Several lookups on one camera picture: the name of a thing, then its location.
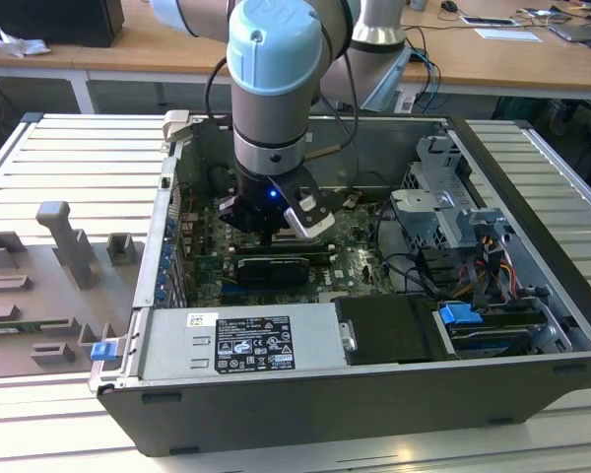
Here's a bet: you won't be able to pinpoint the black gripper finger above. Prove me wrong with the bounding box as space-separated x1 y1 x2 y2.
267 223 292 247
218 194 269 247

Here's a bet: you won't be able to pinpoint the CPU socket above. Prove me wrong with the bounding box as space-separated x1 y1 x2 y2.
270 229 324 250

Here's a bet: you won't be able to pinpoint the black RAM slot row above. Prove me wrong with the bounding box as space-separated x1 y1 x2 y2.
229 241 337 261

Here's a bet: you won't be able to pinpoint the blue expansion slot clips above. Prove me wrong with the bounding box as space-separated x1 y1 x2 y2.
150 186 191 309

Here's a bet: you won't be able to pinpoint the black round board cap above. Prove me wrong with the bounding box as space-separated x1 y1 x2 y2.
209 166 236 191

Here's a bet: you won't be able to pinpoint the green motherboard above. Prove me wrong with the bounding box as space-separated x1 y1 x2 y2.
176 189 411 306

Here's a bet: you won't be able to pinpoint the small white yellow sticker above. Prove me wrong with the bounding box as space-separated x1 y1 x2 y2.
185 311 220 328

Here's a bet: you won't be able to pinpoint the black power supply label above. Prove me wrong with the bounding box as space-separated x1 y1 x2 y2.
215 316 296 373

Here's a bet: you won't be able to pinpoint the silver power supply unit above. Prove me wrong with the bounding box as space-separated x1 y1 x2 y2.
140 303 357 380

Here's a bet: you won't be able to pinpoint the black plastic air shroud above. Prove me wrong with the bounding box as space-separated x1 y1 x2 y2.
334 294 457 367

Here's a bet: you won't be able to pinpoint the silver metal drive cage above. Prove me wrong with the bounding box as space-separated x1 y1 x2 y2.
389 135 514 250

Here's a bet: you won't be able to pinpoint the wooden desk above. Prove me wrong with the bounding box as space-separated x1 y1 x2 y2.
0 0 591 117

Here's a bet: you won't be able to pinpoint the black open PC case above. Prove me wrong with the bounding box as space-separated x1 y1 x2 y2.
89 108 591 457

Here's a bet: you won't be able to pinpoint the hard disk in blue carrier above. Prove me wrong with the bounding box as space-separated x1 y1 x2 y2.
435 300 549 359

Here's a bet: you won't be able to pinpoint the grey parts rack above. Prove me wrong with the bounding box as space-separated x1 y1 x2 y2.
0 200 147 380

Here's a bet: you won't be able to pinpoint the green RAM stick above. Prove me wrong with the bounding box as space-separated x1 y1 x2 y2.
0 320 73 332

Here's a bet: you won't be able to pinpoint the black box on desk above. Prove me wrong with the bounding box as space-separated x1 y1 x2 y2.
0 0 126 49

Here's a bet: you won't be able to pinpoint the crumpled white paper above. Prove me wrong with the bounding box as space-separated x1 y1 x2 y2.
0 27 51 61

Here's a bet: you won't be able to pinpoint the flat tablet device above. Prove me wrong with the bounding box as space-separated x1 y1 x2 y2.
460 14 519 29

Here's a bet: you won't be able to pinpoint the black office chair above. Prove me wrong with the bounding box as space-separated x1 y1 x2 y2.
492 96 591 198

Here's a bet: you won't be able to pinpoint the grey laptop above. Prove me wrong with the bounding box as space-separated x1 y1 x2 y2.
546 22 591 48

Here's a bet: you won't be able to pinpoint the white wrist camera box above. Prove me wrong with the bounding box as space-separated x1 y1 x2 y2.
270 167 338 241

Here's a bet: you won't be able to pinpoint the grey case latch handle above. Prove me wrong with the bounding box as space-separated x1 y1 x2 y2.
162 108 195 145

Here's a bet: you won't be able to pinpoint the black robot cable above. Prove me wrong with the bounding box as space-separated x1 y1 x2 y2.
204 54 361 150

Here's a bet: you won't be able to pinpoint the black cable in case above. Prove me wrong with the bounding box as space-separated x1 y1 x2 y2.
374 196 442 301

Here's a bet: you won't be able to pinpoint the blue hanging cable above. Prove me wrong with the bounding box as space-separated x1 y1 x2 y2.
413 46 442 107

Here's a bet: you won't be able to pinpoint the red yellow wire bundle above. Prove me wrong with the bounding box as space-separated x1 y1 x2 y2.
455 235 521 309

